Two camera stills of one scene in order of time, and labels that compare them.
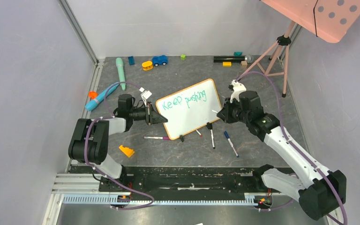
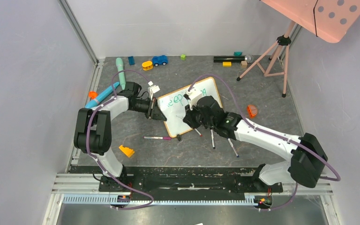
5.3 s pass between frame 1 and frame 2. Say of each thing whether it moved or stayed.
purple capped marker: stayed
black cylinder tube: stayed
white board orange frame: stayed
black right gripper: moved
